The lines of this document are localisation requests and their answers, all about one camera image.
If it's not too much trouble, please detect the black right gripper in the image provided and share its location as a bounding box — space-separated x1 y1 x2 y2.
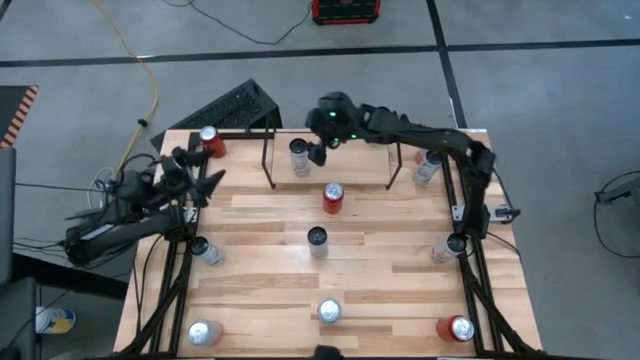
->
305 107 351 168

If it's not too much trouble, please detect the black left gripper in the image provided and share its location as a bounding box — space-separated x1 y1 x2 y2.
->
158 147 227 207

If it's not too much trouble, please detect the Celsius Arctic Vibe can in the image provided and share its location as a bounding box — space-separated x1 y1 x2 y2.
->
412 148 445 187
187 235 226 267
288 137 312 179

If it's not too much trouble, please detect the red Coca-Cola can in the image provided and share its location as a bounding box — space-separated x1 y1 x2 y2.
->
198 125 227 159
434 314 476 344
321 182 345 216

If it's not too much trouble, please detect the Celsius Peach Vibe can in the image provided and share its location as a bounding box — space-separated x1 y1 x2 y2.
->
430 232 469 265
306 225 330 260

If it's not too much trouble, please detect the pink silver Spindrift can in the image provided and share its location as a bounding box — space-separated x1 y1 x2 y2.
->
186 319 225 348
316 297 343 324

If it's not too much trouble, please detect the red black equipment case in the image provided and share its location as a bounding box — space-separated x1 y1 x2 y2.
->
311 0 382 26

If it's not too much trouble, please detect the black mat orange striped edge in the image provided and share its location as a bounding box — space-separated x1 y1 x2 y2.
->
0 84 40 150

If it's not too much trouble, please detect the white yellow canister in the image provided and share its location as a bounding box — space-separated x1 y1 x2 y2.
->
34 306 77 335

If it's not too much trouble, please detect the grey metal cabinet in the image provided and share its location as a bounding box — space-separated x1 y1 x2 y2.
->
0 147 41 360

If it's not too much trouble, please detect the grey stand foot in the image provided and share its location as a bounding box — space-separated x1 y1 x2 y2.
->
594 177 640 205

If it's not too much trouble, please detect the wooden shelf with black frame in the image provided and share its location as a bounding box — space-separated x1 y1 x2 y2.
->
260 112 404 191

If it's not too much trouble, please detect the yellow cable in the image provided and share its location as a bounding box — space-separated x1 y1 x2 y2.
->
89 0 161 174

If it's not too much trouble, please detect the black aluminium table frame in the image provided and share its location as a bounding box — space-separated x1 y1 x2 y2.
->
119 130 541 359

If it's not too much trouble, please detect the black table-level camera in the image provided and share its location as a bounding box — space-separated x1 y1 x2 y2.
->
312 344 346 360

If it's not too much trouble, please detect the black looped floor cable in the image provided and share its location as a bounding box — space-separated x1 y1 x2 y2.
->
593 169 640 260

